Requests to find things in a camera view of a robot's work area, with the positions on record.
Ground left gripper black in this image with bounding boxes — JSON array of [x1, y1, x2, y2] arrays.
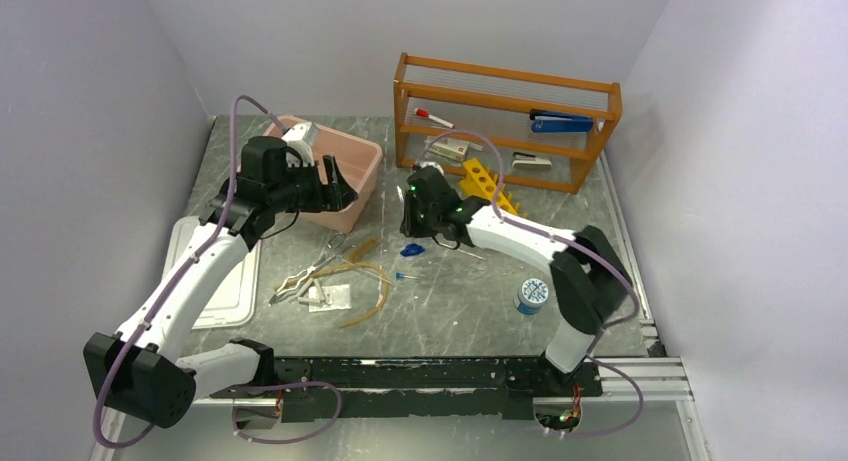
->
[[268, 154, 358, 213]]

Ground blue plastic clip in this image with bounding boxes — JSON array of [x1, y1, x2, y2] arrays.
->
[[400, 243, 426, 257]]

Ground glass stirring rod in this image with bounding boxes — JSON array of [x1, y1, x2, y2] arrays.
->
[[456, 248, 486, 260]]

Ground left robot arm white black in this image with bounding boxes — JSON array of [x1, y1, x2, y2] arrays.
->
[[83, 136, 358, 428]]

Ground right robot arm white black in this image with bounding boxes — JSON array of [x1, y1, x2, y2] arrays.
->
[[400, 166, 636, 395]]

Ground pink plastic bin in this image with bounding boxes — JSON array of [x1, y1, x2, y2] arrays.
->
[[263, 114, 384, 234]]

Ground yellow test tube rack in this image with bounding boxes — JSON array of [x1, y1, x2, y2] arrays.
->
[[459, 158, 527, 217]]

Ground white cardboard box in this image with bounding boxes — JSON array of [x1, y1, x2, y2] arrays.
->
[[426, 136, 470, 163]]

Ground amber rubber tubing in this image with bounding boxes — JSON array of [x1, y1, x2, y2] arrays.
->
[[311, 236, 392, 331]]

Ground red white marker pen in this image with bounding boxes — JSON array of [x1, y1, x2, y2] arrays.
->
[[414, 108, 455, 130]]

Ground white stapler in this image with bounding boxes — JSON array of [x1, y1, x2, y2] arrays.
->
[[512, 151, 552, 171]]

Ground metal crucible tongs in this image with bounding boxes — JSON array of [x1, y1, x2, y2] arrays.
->
[[269, 232, 348, 305]]

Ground small white paper packet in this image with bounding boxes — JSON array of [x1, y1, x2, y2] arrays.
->
[[308, 284, 352, 313]]

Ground orange wooden shelf rack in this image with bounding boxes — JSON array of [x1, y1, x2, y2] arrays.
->
[[393, 53, 623, 194]]

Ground blue white round jar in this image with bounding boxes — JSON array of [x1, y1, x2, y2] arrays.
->
[[514, 278, 550, 316]]

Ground blue stapler on shelf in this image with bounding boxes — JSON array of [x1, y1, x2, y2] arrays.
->
[[529, 109, 595, 133]]

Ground white plastic bin lid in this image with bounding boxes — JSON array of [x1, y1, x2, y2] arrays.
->
[[162, 216, 262, 331]]

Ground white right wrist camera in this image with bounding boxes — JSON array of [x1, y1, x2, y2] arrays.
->
[[416, 160, 445, 175]]

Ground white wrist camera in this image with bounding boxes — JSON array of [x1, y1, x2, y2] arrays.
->
[[281, 122, 318, 166], [416, 160, 445, 175]]

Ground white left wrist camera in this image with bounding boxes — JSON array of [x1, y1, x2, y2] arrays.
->
[[281, 122, 318, 166]]

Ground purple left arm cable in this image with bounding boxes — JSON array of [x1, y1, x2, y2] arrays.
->
[[91, 94, 344, 450]]

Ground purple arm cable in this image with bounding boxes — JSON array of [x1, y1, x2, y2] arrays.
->
[[418, 130, 645, 441], [91, 94, 344, 450]]

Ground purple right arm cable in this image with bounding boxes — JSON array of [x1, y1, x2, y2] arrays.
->
[[418, 130, 645, 441]]

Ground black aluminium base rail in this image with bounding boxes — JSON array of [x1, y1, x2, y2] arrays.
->
[[198, 355, 694, 424]]

